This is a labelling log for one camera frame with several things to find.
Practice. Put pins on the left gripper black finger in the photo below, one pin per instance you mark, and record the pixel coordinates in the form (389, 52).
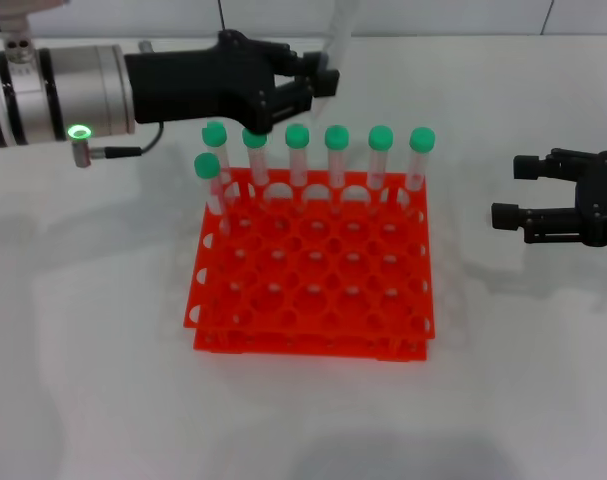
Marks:
(310, 62)
(325, 84)

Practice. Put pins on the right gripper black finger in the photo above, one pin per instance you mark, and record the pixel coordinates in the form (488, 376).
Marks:
(533, 222)
(543, 165)

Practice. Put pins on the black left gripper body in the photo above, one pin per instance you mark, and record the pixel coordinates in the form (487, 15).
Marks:
(203, 85)

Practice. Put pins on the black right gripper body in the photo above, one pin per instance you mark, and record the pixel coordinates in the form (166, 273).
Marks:
(600, 200)

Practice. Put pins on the green capped clear test tube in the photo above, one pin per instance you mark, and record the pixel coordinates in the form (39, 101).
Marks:
(337, 137)
(422, 140)
(297, 136)
(255, 142)
(339, 35)
(207, 166)
(381, 138)
(214, 136)

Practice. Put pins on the orange plastic test tube rack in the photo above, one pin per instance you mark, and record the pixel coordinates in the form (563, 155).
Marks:
(313, 295)

